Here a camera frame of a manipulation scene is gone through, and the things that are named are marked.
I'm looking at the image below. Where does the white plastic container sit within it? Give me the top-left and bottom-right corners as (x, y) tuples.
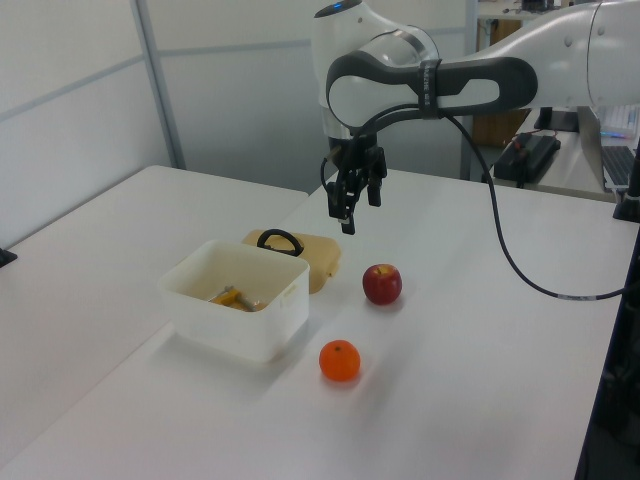
(157, 238), (311, 365)

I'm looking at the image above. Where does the brown cardboard box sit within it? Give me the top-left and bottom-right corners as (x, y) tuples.
(471, 107), (531, 149)

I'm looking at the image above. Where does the black monitor stand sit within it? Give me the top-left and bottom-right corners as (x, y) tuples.
(533, 106), (581, 134)

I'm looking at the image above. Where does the grey partition post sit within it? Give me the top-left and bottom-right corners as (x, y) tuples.
(458, 0), (482, 182)
(132, 0), (188, 171)

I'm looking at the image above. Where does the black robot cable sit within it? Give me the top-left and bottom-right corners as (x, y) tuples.
(319, 102), (629, 303)

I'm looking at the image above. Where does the orange toy fruit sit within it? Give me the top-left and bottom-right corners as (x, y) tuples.
(318, 339), (362, 383)

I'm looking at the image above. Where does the grey laptop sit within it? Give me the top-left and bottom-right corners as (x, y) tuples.
(578, 104), (640, 194)

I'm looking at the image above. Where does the black pole stand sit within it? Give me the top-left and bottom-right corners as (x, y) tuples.
(613, 137), (640, 222)

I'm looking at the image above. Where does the yellow toy with grey part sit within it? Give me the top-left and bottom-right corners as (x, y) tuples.
(207, 284), (261, 314)

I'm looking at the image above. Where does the tan lid with black handle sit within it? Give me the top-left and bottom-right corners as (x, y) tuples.
(241, 228), (345, 296)

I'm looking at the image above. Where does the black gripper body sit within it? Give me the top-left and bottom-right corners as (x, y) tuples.
(333, 134), (389, 181)

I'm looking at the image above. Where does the black frame beside table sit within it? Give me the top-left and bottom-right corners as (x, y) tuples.
(573, 287), (640, 480)

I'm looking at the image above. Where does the black electronic box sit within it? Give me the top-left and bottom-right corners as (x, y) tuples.
(493, 131), (562, 189)

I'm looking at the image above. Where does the red toy apple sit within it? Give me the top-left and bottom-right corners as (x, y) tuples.
(362, 262), (404, 306)

